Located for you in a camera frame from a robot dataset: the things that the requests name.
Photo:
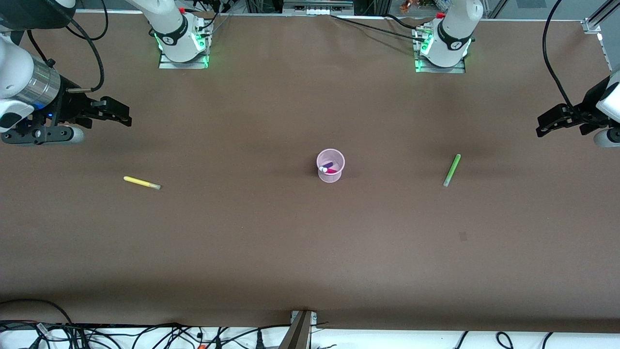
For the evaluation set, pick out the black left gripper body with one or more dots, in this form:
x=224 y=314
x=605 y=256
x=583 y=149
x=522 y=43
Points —
x=587 y=106

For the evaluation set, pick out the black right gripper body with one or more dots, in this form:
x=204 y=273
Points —
x=69 y=107

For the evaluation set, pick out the purple pen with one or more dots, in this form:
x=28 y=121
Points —
x=327 y=166

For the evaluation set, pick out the pink pen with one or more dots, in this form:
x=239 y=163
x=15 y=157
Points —
x=332 y=170

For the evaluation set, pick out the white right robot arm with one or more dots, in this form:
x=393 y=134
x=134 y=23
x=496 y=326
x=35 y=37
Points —
x=14 y=72

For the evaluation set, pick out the pink pen holder cup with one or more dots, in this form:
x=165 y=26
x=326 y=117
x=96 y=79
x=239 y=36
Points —
x=336 y=177

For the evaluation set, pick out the yellow pen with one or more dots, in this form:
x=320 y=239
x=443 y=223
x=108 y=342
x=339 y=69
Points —
x=140 y=182

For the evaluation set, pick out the aluminium corner profile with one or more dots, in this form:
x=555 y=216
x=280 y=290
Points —
x=598 y=19

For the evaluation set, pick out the green pen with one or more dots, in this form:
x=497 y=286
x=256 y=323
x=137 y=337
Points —
x=452 y=169

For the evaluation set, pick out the dark support beam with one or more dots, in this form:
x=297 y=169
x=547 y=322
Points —
x=298 y=334

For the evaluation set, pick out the aluminium table edge rail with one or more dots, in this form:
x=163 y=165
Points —
x=609 y=53

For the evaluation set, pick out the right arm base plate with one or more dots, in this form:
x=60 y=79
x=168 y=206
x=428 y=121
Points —
x=184 y=65

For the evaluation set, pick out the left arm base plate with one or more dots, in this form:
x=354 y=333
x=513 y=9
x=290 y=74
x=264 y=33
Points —
x=441 y=69

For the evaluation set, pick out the grey metal equipment rail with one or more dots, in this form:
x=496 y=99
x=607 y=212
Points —
x=317 y=7

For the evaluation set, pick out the metal table edge bracket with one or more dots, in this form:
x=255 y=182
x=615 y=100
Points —
x=312 y=317

